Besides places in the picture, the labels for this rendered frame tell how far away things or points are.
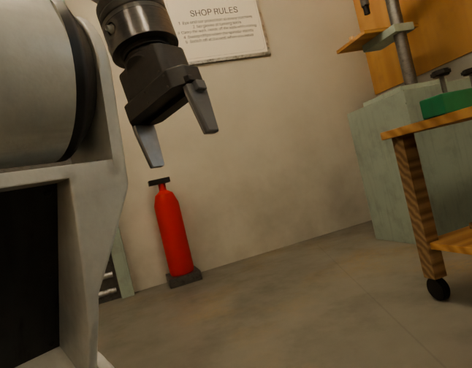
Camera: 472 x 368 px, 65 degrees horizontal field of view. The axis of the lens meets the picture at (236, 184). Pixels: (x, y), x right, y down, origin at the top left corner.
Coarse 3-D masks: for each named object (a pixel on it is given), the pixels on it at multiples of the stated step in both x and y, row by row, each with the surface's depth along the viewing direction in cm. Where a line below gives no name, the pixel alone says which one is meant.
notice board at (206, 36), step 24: (168, 0) 226; (192, 0) 230; (216, 0) 235; (240, 0) 240; (192, 24) 229; (216, 24) 234; (240, 24) 239; (192, 48) 228; (216, 48) 233; (240, 48) 238; (264, 48) 242
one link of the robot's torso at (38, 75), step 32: (0, 0) 24; (32, 0) 26; (0, 32) 23; (32, 32) 25; (64, 32) 27; (0, 64) 23; (32, 64) 25; (64, 64) 26; (0, 96) 24; (32, 96) 25; (64, 96) 27; (96, 96) 30; (0, 128) 25; (32, 128) 26; (64, 128) 28; (0, 160) 27; (32, 160) 29; (64, 160) 32
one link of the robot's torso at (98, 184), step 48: (96, 48) 30; (96, 144) 32; (0, 192) 27; (48, 192) 29; (96, 192) 30; (0, 240) 28; (48, 240) 31; (96, 240) 30; (0, 288) 29; (48, 288) 33; (96, 288) 30; (0, 336) 31; (48, 336) 34; (96, 336) 31
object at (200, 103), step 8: (200, 80) 43; (184, 88) 42; (192, 88) 42; (200, 88) 43; (192, 96) 42; (200, 96) 43; (208, 96) 44; (192, 104) 42; (200, 104) 42; (208, 104) 44; (200, 112) 42; (208, 112) 43; (200, 120) 42; (208, 120) 42; (208, 128) 42; (216, 128) 43
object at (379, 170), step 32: (384, 32) 186; (384, 96) 185; (416, 96) 161; (352, 128) 200; (384, 128) 176; (448, 128) 165; (384, 160) 181; (448, 160) 164; (384, 192) 186; (448, 192) 163; (384, 224) 192; (448, 224) 162
